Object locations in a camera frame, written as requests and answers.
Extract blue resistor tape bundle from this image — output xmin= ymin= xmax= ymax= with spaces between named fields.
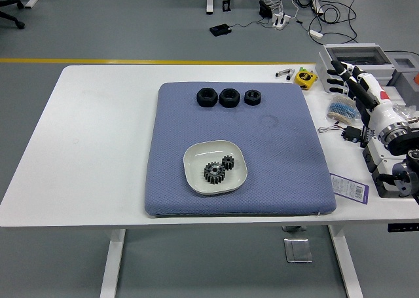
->
xmin=327 ymin=94 xmax=357 ymax=122

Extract black office chair base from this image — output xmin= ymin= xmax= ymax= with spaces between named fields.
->
xmin=0 ymin=0 xmax=26 ymax=30

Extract white label card purple edge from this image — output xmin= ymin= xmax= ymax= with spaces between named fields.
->
xmin=329 ymin=172 xmax=370 ymax=204

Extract metal floor plate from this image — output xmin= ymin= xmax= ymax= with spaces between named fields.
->
xmin=283 ymin=237 xmax=314 ymax=264

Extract black table control panel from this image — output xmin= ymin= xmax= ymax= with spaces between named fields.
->
xmin=387 ymin=222 xmax=419 ymax=233

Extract small black hex nut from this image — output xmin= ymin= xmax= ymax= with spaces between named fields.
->
xmin=244 ymin=89 xmax=262 ymax=107

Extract large dark metal gear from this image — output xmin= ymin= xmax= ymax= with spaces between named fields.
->
xmin=203 ymin=161 xmax=227 ymax=185

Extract white table leg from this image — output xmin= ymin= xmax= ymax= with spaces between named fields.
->
xmin=99 ymin=229 xmax=126 ymax=298
xmin=328 ymin=225 xmax=364 ymax=298

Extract large black hex nut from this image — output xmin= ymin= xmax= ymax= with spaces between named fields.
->
xmin=218 ymin=88 xmax=242 ymax=109
xmin=195 ymin=87 xmax=218 ymax=108

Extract crumpled clear plastic bags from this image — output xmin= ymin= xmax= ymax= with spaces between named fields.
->
xmin=389 ymin=101 xmax=419 ymax=125

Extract black box with plugs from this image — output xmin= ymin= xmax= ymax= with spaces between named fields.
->
xmin=258 ymin=0 xmax=273 ymax=19

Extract black flat device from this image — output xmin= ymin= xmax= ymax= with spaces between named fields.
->
xmin=209 ymin=23 xmax=232 ymax=37

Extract grey box with orange button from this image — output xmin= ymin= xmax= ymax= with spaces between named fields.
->
xmin=388 ymin=54 xmax=419 ymax=109

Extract black looped cable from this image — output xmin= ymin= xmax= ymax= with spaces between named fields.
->
xmin=294 ymin=0 xmax=359 ymax=45

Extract yellow tape measure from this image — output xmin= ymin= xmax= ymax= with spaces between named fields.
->
xmin=293 ymin=70 xmax=318 ymax=91

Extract small white box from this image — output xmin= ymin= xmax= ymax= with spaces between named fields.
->
xmin=381 ymin=85 xmax=402 ymax=107

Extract white square dish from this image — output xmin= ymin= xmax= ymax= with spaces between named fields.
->
xmin=182 ymin=140 xmax=247 ymax=196

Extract grey enclosure with clear lid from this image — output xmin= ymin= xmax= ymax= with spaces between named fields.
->
xmin=318 ymin=43 xmax=395 ymax=94

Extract white power strip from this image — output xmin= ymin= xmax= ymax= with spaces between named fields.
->
xmin=271 ymin=12 xmax=292 ymax=31

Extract blue-grey quilted mat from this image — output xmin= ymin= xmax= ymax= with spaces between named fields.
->
xmin=143 ymin=81 xmax=337 ymax=217

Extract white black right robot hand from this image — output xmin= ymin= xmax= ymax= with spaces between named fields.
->
xmin=326 ymin=60 xmax=409 ymax=138

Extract white grey control box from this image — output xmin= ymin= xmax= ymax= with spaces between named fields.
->
xmin=361 ymin=137 xmax=419 ymax=199

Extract black servo with wires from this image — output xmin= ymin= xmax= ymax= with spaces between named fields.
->
xmin=318 ymin=120 xmax=370 ymax=148

